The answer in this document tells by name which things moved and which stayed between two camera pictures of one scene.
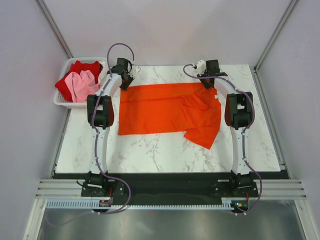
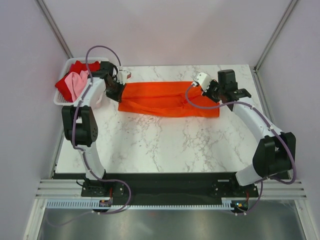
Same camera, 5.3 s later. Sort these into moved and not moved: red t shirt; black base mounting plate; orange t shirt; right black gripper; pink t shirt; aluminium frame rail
Moved: right black gripper; orange t shirt
Not moved: black base mounting plate; pink t shirt; red t shirt; aluminium frame rail
